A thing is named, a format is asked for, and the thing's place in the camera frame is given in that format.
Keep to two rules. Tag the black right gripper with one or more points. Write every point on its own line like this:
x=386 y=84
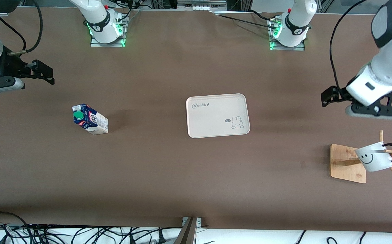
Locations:
x=10 y=68

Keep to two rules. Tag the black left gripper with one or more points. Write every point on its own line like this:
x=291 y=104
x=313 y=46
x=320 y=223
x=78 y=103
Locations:
x=340 y=94

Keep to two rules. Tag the blue white milk carton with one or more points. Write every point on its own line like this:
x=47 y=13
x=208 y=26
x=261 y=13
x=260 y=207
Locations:
x=90 y=119

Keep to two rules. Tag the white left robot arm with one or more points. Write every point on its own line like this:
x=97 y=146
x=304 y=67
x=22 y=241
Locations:
x=385 y=71

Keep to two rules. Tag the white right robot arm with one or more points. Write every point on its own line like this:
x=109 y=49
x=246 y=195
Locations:
x=98 y=18

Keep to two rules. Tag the wooden cup rack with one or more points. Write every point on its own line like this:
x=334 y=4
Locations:
x=343 y=162

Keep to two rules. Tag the cream rabbit print tray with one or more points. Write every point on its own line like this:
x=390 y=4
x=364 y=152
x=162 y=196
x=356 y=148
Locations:
x=216 y=117

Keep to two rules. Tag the grey power strip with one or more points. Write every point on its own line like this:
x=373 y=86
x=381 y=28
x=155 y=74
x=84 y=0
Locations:
x=201 y=4

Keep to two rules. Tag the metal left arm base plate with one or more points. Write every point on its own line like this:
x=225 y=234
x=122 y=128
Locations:
x=285 y=47

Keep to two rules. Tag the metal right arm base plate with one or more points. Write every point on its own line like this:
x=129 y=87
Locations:
x=107 y=43

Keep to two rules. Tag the metal frame bracket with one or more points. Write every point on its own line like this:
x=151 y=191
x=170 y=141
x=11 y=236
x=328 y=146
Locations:
x=189 y=230

